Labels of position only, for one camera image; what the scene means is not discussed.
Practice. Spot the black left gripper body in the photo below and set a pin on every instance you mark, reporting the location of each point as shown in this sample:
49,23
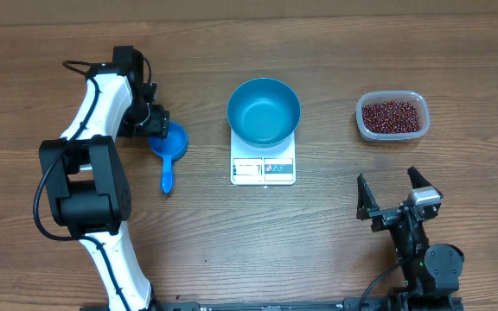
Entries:
155,121

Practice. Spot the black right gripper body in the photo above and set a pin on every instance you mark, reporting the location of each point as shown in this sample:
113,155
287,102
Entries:
384,218

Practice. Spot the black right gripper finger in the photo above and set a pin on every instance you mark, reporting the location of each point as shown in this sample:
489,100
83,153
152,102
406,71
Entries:
417,180
366,204

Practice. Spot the blue plastic measuring scoop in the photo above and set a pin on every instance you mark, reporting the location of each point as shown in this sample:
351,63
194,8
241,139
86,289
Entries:
169,149

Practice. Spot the red adzuki beans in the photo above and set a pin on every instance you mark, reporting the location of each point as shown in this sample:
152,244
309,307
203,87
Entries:
391,117

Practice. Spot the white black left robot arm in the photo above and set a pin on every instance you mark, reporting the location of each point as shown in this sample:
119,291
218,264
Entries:
85,181

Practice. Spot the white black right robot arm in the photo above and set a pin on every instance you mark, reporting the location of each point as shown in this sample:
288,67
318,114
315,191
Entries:
431,272

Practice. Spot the white digital kitchen scale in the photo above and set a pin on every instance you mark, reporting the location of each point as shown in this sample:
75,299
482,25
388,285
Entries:
271,166

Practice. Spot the teal metal bowl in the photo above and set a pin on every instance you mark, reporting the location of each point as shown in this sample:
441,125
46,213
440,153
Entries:
263,112

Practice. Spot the clear plastic container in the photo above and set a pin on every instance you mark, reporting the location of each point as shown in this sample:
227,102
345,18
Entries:
381,96

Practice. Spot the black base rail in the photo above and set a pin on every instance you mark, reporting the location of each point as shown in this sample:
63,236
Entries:
348,304

